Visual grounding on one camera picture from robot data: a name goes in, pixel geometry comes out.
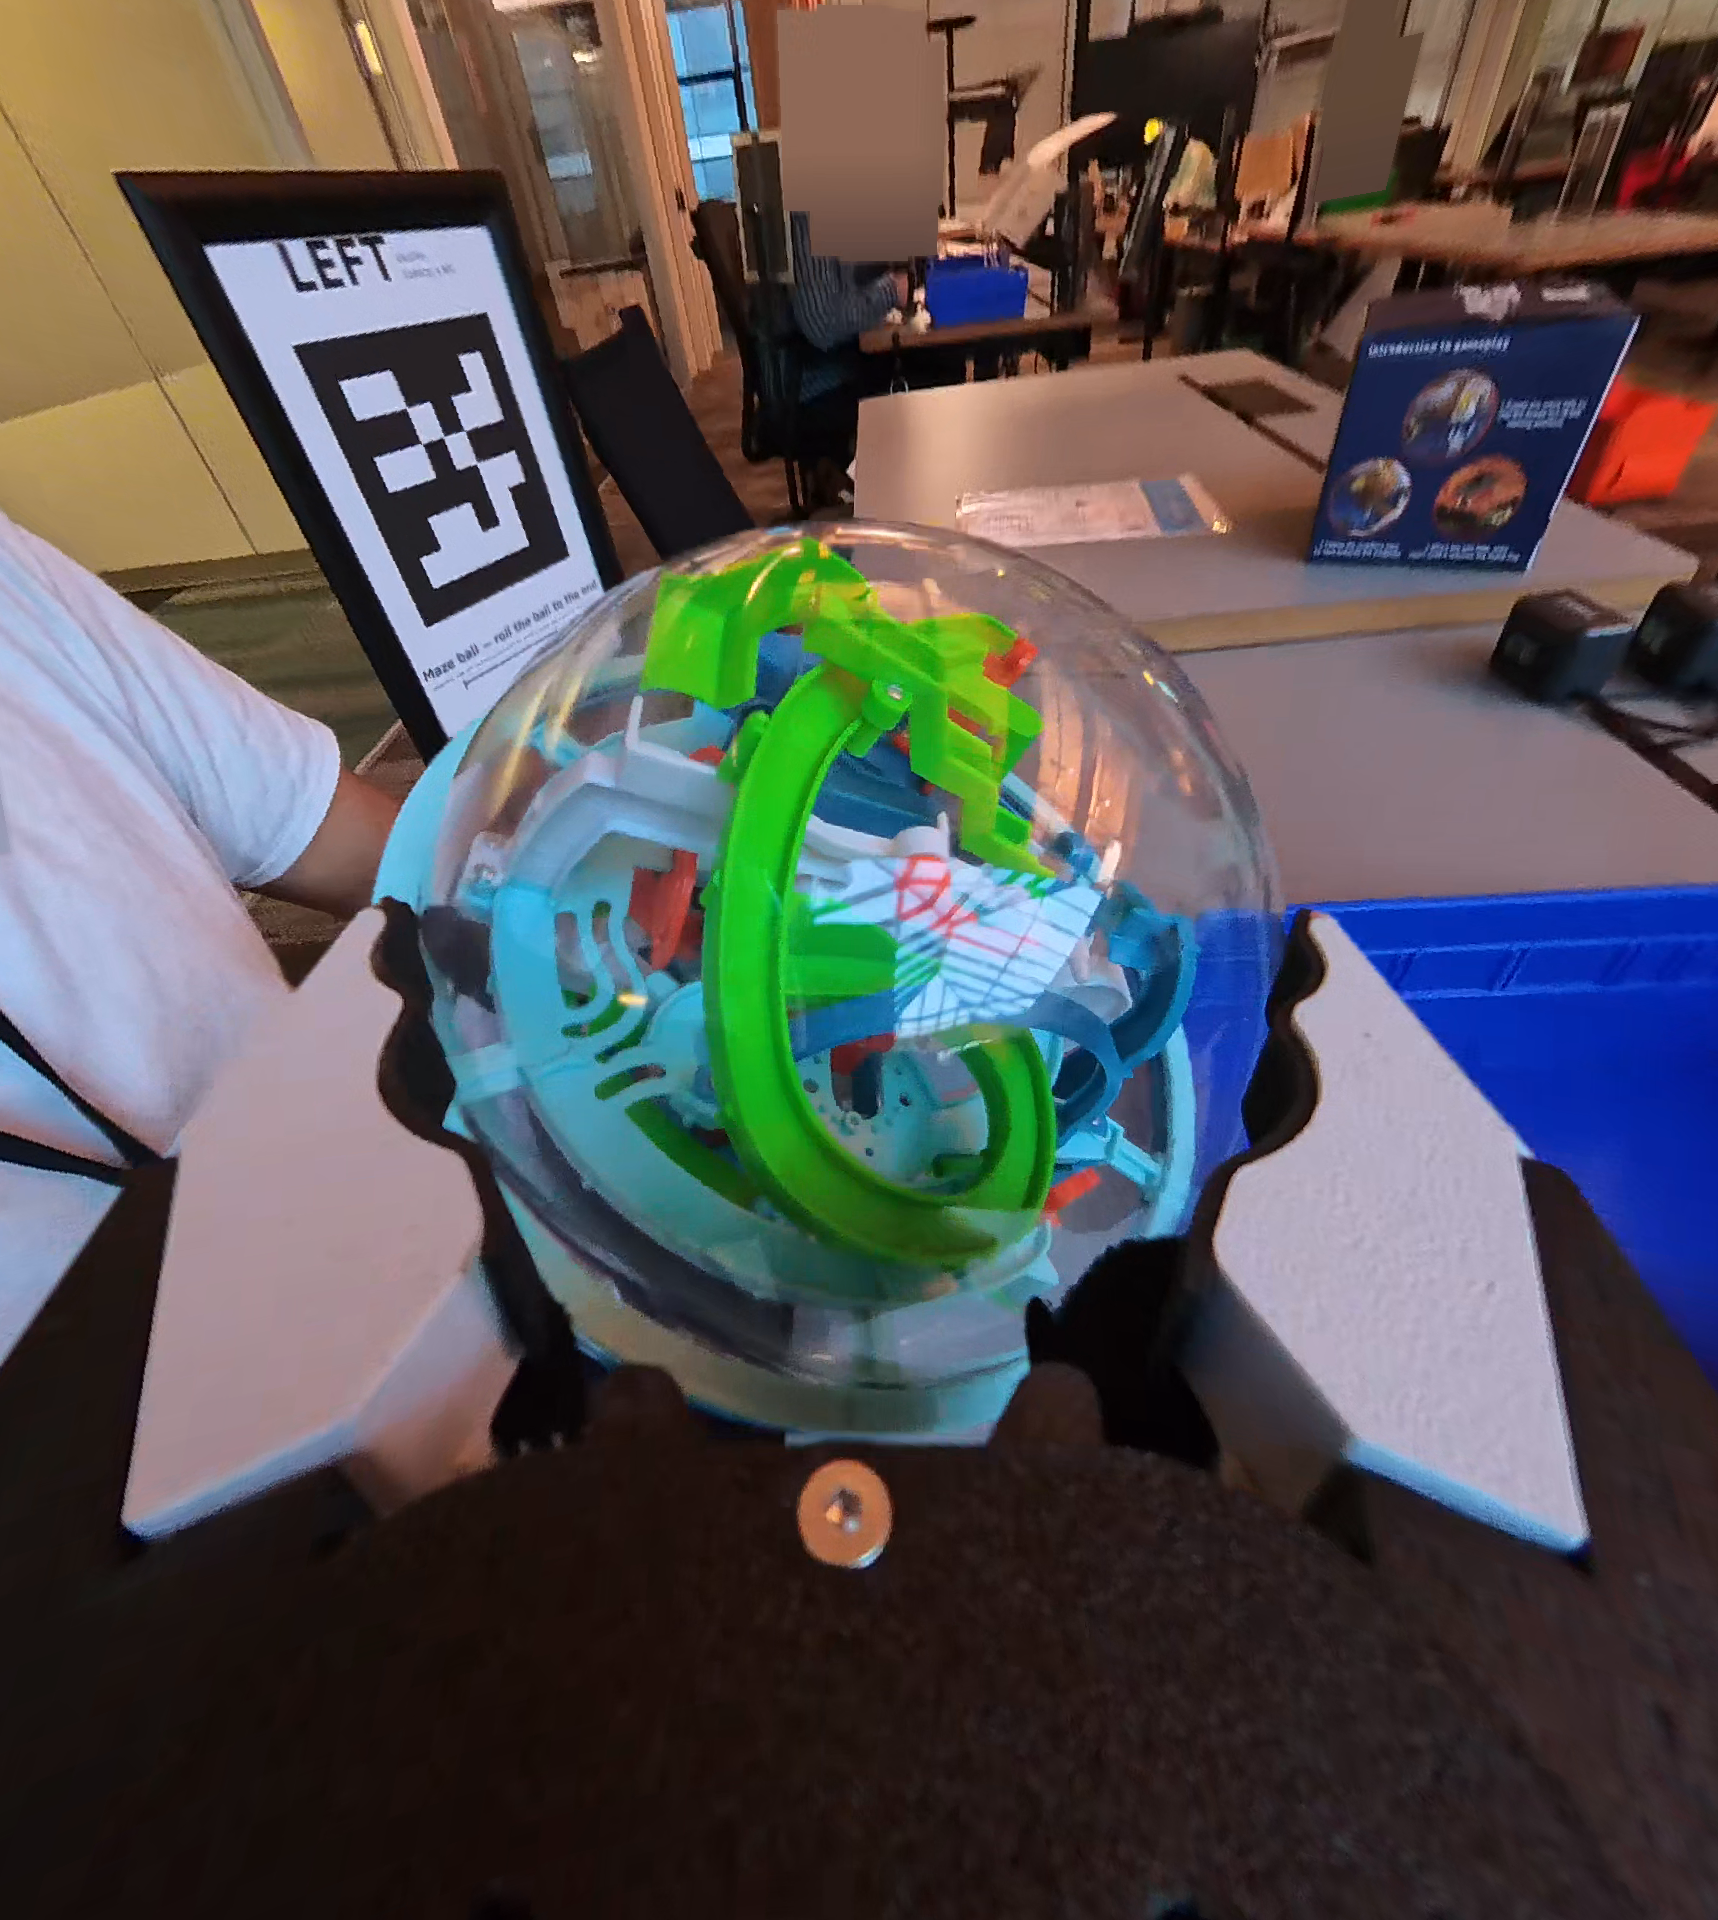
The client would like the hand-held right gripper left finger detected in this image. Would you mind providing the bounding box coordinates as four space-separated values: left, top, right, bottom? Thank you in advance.
120 902 522 1538

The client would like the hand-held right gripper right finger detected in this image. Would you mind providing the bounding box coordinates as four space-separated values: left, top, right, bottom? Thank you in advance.
1176 906 1593 1553

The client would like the blue plastic bin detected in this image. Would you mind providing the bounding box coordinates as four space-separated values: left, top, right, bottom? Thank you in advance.
1196 880 1718 1553

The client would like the clear plastic maze ball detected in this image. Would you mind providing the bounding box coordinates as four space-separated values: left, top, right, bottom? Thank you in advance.
375 517 1283 1444

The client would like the person's left forearm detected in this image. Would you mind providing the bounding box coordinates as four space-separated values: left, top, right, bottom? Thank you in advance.
270 764 406 919

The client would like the black power adapter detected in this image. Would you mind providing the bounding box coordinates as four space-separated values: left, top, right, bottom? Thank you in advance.
1624 579 1718 694
1488 587 1635 709

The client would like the black framed tag sign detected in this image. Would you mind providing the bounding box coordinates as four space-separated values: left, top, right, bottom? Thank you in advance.
116 166 624 762

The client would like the clear plastic document bag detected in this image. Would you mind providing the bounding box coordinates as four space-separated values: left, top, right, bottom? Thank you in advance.
952 474 1231 550

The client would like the dark blue printed box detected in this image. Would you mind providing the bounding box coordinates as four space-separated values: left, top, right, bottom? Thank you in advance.
1305 289 1643 575

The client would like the orange object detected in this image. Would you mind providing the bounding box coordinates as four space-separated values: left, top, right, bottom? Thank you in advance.
1565 375 1718 511

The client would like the small blue bin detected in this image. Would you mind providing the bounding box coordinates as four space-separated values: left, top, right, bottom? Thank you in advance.
923 258 1028 332

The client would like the black cable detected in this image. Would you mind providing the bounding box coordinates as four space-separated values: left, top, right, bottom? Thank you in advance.
1591 682 1718 754

